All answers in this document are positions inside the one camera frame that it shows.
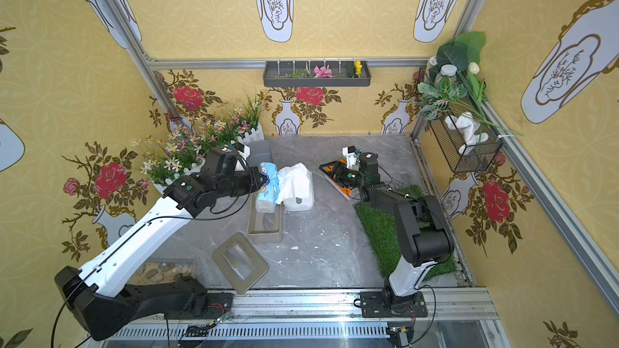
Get orange tissue box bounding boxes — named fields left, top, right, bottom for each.
left=319, top=158, right=359, bottom=200

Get blue tissue paper pack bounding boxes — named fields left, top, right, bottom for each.
left=255, top=161, right=313, bottom=214

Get beige tissue box base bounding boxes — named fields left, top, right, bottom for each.
left=247, top=193, right=285, bottom=243

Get beige tissue box lid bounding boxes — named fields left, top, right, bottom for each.
left=212, top=232, right=269, bottom=294

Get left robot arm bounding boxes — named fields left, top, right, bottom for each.
left=55, top=143, right=267, bottom=341

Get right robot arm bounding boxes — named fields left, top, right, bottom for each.
left=319, top=147, right=455, bottom=301

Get white tissue box lid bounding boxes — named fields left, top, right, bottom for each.
left=283, top=180, right=314, bottom=212

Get white picket fence flower planter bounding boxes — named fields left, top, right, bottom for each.
left=135, top=93, right=264, bottom=187

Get grey plastic bin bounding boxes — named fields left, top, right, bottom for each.
left=247, top=140, right=274, bottom=167

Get green artificial grass mat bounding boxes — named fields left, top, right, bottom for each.
left=353, top=185, right=457, bottom=282

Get yellow figure on shelf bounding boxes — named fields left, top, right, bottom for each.
left=355, top=61, right=363, bottom=77

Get white cloth in basket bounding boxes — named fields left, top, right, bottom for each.
left=444, top=112, right=489, bottom=156

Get pink flower on shelf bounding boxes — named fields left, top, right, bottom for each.
left=314, top=65, right=334, bottom=78

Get tray of sand and stones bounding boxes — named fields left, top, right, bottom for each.
left=128, top=259, right=196, bottom=285

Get green leafy artificial plant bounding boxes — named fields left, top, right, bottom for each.
left=418, top=32, right=517, bottom=135

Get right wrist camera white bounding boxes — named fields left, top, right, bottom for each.
left=343, top=146, right=360, bottom=169

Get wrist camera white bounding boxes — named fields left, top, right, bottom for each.
left=231, top=142, right=251, bottom=159
left=343, top=146, right=360, bottom=169

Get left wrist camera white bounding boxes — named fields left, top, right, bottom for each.
left=231, top=142, right=251, bottom=159

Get black wire wall basket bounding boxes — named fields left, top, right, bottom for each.
left=430, top=98, right=503, bottom=173

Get grey wall shelf tray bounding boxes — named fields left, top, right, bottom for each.
left=262, top=59, right=372, bottom=88

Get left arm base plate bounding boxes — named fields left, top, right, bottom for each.
left=164, top=293, right=234, bottom=320

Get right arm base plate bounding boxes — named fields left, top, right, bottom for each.
left=353, top=291, right=428, bottom=318

